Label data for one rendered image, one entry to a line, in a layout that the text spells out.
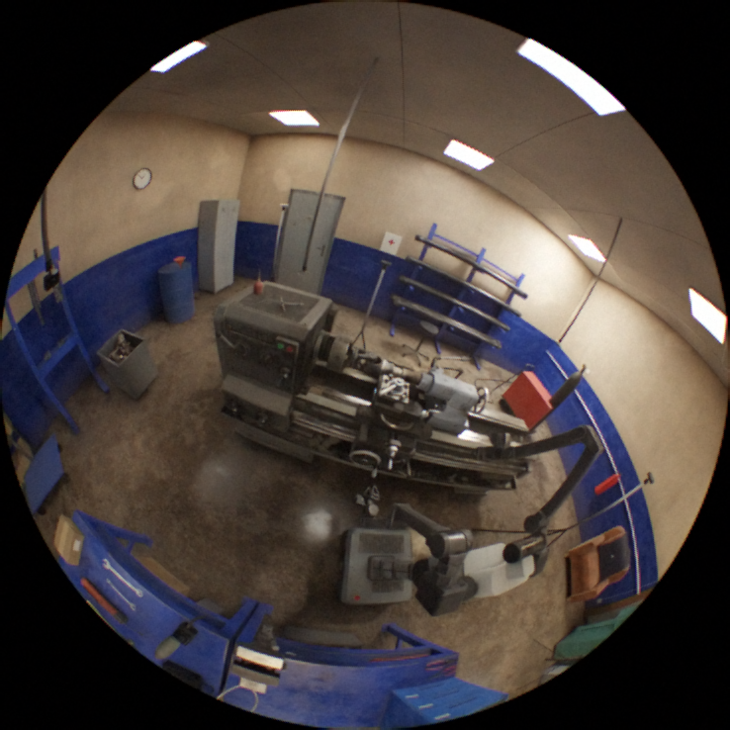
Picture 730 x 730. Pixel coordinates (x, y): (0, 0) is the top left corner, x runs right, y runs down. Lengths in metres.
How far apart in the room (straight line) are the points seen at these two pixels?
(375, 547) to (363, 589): 0.35
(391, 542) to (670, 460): 4.17
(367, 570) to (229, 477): 1.35
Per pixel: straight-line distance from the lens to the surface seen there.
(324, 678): 1.32
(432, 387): 1.44
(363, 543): 1.76
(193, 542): 2.12
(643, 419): 4.62
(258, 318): 1.22
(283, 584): 1.98
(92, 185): 3.69
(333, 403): 1.42
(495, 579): 0.79
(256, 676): 1.06
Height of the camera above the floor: 1.95
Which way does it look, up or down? 38 degrees down
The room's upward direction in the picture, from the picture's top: 22 degrees clockwise
